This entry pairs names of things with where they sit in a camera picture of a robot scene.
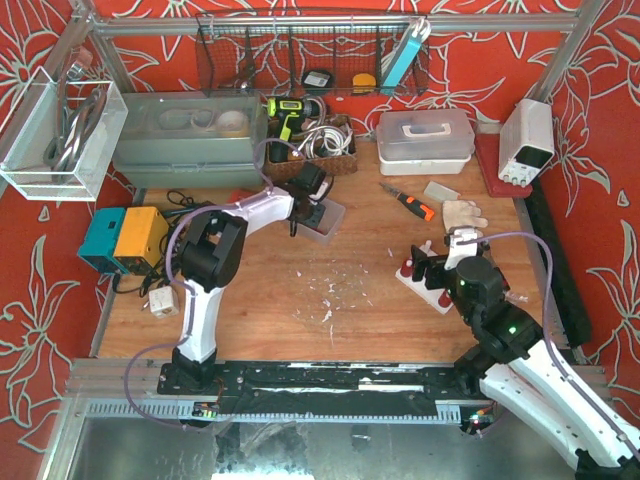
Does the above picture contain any white peg base plate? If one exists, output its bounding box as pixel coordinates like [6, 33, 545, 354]
[395, 240, 453, 315]

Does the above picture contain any orange black screwdriver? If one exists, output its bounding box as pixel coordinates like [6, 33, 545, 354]
[379, 182, 435, 222]

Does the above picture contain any white work glove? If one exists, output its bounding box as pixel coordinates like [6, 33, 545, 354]
[442, 200, 488, 238]

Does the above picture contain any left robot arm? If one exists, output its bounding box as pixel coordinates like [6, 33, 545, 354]
[168, 162, 333, 370]

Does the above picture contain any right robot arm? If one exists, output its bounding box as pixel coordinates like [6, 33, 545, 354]
[411, 246, 639, 479]

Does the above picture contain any translucent plastic spring bin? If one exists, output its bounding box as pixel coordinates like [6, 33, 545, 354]
[298, 199, 346, 246]

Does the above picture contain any woven wicker basket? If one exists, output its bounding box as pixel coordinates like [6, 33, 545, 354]
[263, 114, 358, 182]

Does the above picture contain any red cube block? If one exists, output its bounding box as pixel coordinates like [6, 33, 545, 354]
[228, 188, 255, 203]

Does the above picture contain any white plastic toolbox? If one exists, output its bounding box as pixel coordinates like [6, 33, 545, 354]
[376, 109, 475, 176]

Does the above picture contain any grey plastic storage box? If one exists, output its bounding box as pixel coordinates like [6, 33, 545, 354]
[113, 92, 268, 189]

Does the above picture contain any red tray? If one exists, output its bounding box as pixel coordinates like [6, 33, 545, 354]
[475, 133, 533, 198]

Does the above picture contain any black foam strip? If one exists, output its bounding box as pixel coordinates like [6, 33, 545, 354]
[524, 179, 592, 348]

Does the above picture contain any yellow tape measure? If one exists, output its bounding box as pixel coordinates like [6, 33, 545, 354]
[352, 73, 377, 95]

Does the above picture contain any yellow box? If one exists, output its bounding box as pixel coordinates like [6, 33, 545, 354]
[113, 206, 169, 276]

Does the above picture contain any white cube adapter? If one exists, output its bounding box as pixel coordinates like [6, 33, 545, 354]
[148, 285, 180, 318]

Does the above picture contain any white power supply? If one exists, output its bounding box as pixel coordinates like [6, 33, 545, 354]
[497, 99, 554, 187]

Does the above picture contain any blue book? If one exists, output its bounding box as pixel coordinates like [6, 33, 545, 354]
[380, 26, 422, 95]

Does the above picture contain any teal box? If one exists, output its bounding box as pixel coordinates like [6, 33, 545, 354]
[77, 207, 128, 274]

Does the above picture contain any clear acrylic box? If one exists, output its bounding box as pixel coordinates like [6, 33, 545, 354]
[1, 68, 128, 202]

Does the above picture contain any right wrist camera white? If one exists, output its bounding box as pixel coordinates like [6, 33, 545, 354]
[444, 226, 481, 271]

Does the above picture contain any white cable coil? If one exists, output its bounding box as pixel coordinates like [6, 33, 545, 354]
[294, 124, 354, 159]

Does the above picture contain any green yellow cordless drill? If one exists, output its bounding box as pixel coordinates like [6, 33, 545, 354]
[267, 97, 321, 163]

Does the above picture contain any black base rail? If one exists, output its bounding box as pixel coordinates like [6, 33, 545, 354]
[157, 361, 494, 417]

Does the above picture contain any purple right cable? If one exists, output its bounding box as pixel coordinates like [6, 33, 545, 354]
[464, 232, 640, 461]

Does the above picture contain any purple cable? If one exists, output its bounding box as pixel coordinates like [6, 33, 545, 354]
[464, 232, 640, 461]
[123, 138, 314, 431]

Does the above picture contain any black power cable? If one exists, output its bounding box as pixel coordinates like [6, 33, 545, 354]
[112, 189, 217, 301]

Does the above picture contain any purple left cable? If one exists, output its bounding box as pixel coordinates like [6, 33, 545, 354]
[123, 138, 314, 431]

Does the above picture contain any black wire basket shelf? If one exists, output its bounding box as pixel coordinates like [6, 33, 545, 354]
[196, 9, 431, 96]

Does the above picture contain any aluminium frame bar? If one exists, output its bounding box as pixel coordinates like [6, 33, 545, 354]
[93, 13, 578, 37]

